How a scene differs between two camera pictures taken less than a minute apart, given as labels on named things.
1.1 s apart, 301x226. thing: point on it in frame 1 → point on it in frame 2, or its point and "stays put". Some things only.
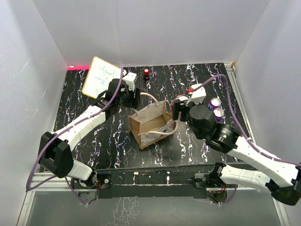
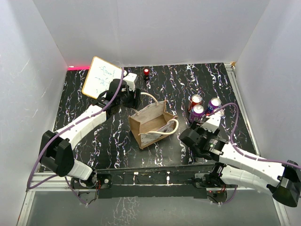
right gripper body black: [195, 131] → [196, 126]
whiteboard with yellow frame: [99, 74] stays put
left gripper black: [135, 99] stays put
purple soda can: [214, 103] stays put
